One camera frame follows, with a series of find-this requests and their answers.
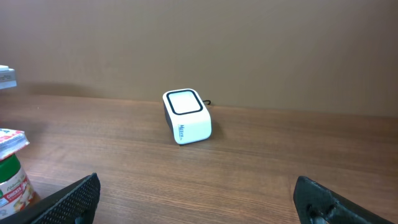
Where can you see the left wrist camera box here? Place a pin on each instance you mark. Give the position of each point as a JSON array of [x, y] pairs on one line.
[[7, 77]]

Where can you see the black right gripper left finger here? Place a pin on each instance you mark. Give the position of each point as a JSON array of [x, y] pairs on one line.
[[74, 204]]

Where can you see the green lid chicken jar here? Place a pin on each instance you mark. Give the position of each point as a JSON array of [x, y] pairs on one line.
[[17, 191]]

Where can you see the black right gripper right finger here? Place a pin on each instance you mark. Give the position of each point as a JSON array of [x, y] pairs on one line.
[[315, 203]]

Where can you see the red white tissue pack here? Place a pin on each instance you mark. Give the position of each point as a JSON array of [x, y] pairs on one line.
[[11, 142]]

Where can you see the white barcode scanner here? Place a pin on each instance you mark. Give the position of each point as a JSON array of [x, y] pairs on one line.
[[187, 116]]

